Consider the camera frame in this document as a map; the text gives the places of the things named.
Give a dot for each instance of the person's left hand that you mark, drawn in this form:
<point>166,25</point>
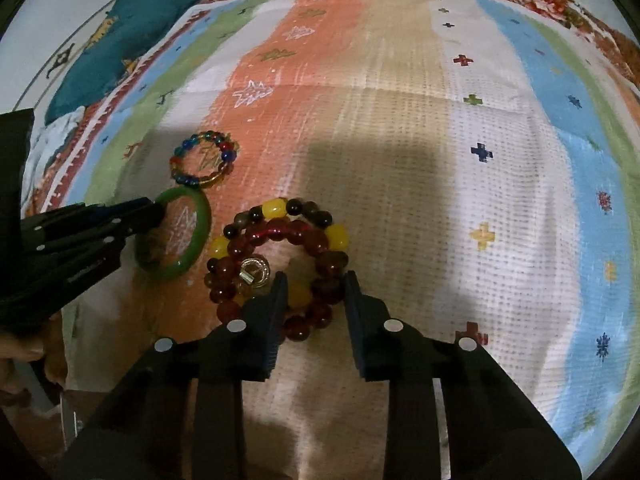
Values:
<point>30,352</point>

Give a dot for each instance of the white printed cloth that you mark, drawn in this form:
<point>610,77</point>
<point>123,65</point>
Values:
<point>60,25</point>

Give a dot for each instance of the gold metal charm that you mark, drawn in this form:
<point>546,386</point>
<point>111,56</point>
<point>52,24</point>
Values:
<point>252,272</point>

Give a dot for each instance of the striped printed blanket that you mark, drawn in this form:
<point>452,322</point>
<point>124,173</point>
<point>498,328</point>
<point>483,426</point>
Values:
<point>400,110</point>

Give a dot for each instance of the teal cloth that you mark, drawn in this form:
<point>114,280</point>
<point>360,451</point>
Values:
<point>125,35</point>

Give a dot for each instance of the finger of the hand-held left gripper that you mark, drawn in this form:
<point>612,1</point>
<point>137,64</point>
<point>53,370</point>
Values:
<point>100,217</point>
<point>85,260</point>

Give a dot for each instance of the green jade bangle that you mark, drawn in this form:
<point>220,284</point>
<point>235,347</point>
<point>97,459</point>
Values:
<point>201,220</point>

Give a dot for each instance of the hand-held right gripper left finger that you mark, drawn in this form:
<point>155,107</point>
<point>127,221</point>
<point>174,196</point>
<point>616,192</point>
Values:
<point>276,312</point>

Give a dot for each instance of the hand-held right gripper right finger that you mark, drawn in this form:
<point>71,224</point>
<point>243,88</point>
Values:
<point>356,320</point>

